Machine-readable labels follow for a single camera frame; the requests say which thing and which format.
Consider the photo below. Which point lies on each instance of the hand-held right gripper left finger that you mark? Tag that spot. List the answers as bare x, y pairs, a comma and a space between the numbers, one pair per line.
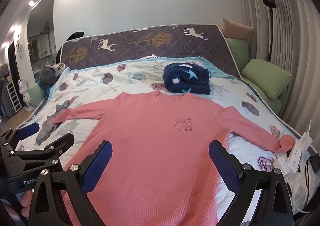
96, 168

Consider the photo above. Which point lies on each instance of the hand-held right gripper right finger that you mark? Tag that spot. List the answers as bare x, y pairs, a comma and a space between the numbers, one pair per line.
222, 167

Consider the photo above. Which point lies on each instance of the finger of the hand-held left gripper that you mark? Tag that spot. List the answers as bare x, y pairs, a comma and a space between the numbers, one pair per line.
27, 130
58, 144

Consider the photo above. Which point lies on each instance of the pink long-sleeved shirt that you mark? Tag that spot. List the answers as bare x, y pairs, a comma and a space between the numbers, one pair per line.
155, 141

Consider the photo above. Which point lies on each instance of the pile of grey clothes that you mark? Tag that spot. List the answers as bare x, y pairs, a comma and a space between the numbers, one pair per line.
47, 73

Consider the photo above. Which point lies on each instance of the person's left hand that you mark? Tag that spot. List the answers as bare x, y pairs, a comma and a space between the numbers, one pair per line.
26, 203

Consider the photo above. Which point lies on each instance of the white ladder rack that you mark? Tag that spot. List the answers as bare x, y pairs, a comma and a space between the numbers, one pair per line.
13, 97

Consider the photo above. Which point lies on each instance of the green cushion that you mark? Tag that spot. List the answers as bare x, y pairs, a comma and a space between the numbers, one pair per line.
35, 93

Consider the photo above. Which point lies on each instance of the white cat figurine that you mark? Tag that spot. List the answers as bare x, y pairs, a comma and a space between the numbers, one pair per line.
23, 88

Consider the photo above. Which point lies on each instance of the seashell printed quilt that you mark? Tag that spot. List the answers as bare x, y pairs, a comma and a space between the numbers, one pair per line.
120, 83

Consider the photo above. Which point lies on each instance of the black power adapter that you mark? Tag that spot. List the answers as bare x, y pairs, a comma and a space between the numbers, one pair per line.
315, 162

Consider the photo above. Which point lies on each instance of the navy star-print blanket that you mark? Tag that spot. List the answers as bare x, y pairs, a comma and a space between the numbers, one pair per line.
185, 78

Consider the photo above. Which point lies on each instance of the green pillow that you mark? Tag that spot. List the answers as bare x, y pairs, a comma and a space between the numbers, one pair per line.
237, 53
266, 76

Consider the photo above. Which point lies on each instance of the black garment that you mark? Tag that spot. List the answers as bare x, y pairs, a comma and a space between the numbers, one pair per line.
77, 35

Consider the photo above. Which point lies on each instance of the deer printed mattress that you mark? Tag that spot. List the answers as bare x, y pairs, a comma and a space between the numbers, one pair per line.
150, 48

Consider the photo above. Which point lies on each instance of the grey pleated curtain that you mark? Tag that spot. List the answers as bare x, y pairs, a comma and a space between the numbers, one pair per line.
295, 53

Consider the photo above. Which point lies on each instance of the peach pillow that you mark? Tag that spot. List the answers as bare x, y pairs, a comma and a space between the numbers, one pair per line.
236, 30

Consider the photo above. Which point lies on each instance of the black floor lamp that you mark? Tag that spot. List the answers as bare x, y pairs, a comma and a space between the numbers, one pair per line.
269, 0

